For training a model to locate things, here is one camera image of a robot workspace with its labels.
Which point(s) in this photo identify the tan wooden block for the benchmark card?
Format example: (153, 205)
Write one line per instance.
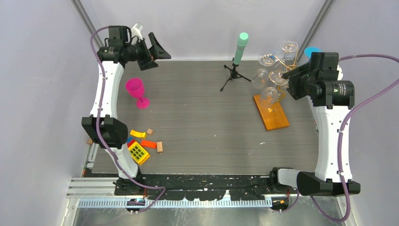
(159, 147)

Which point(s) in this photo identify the yellow curved block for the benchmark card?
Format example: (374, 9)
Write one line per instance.
(138, 134)

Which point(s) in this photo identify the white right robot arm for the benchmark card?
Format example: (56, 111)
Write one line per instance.
(332, 98)

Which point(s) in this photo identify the red flat block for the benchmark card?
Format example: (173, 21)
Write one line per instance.
(131, 143)

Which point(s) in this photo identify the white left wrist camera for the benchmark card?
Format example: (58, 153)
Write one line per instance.
(136, 31)

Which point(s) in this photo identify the orange wooden rack base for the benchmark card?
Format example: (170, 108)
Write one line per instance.
(272, 119)

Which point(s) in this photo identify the gold wire glass rack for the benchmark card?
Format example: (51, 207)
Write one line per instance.
(283, 65)

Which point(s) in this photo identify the small tan cube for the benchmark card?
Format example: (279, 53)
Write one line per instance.
(150, 131)

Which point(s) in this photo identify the pink plastic wine glass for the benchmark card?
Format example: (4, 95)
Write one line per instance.
(135, 88)

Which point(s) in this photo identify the yellow green window block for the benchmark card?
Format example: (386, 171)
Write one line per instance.
(138, 153)

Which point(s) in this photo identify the orange flat block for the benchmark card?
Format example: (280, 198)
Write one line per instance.
(149, 144)

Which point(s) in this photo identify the slotted cable duct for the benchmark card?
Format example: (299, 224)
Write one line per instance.
(162, 204)

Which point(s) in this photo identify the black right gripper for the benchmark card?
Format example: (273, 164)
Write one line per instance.
(296, 92)

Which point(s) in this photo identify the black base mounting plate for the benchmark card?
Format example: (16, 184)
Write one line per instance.
(205, 187)

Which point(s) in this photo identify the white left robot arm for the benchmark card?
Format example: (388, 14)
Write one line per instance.
(123, 45)

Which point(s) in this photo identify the mint green microphone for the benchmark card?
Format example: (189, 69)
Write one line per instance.
(242, 42)

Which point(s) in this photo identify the blue plastic wine glass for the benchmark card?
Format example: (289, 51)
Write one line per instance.
(309, 50)

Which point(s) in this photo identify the aluminium frame rail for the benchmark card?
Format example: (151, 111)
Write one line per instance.
(89, 184)

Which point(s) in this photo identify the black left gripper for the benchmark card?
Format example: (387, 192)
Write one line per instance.
(157, 52)

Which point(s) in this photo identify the black mini tripod stand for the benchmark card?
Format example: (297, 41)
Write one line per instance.
(234, 74)

